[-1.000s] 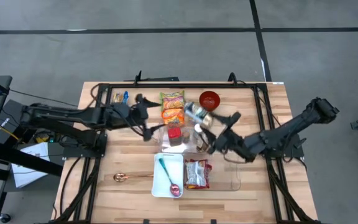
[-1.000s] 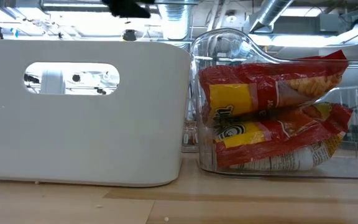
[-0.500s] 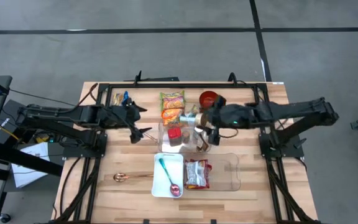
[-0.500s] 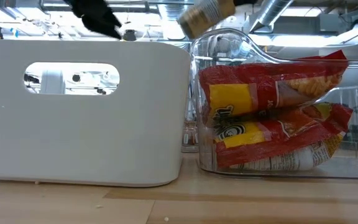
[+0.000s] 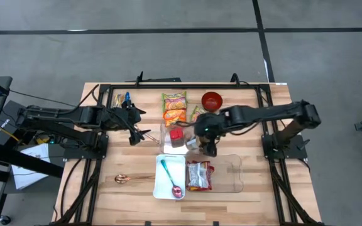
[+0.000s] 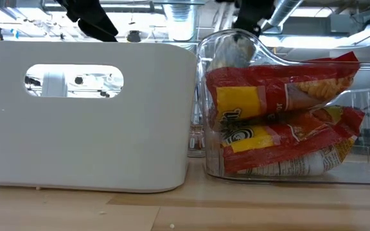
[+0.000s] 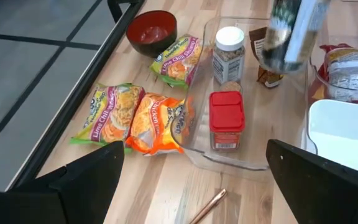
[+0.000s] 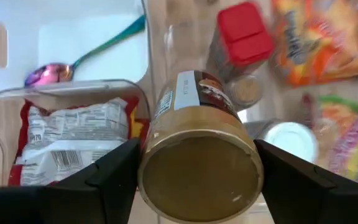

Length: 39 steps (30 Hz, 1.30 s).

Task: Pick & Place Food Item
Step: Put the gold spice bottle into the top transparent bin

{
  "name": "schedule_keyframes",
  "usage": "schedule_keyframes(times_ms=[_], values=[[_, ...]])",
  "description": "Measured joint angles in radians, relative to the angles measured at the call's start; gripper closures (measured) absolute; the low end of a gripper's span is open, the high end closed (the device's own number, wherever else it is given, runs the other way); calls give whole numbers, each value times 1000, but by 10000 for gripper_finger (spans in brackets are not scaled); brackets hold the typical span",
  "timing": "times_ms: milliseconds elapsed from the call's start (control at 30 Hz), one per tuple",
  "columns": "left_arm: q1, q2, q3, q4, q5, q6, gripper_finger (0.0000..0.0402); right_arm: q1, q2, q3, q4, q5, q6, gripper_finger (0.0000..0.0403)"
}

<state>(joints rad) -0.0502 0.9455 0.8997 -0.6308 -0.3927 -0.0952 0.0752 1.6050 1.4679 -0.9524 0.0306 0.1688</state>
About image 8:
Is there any red lid spice tin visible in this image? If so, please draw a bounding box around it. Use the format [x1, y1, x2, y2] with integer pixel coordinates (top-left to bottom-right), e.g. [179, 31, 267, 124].
[205, 1, 275, 83]

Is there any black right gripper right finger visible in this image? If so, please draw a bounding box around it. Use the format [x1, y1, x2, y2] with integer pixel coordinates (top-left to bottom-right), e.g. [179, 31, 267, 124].
[253, 139, 358, 224]

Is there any red yellow ramen packet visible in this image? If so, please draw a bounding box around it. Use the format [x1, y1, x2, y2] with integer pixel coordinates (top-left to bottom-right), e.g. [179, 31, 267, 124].
[7, 96, 150, 187]

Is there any green lime chili ramen packet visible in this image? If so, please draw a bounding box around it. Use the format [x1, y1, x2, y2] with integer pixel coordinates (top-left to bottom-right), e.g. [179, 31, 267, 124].
[301, 94, 358, 189]

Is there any rainbow metal spoon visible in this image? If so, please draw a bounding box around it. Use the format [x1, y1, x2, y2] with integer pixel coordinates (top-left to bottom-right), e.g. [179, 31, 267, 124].
[23, 14, 147, 88]

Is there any tan lid brown label jar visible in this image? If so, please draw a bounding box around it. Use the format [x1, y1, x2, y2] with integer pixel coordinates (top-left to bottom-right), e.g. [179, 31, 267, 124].
[137, 70, 265, 223]

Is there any orange chicken ramen packet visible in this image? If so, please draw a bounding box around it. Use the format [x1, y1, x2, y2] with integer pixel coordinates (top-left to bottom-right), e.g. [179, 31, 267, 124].
[270, 0, 358, 87]

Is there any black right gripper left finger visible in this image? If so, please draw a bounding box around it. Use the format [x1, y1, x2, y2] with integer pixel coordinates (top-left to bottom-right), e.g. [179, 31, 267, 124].
[0, 138, 141, 224]

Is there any white lid shaker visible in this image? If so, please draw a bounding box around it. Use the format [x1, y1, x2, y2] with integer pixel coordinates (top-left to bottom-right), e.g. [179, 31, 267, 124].
[244, 119, 319, 164]

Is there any white plastic bin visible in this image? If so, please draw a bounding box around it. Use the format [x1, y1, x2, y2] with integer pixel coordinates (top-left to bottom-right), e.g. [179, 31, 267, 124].
[0, 0, 150, 96]

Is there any small clear spice jar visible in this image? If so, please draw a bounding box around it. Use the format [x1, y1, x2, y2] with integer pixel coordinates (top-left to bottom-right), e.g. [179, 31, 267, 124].
[228, 74, 264, 108]

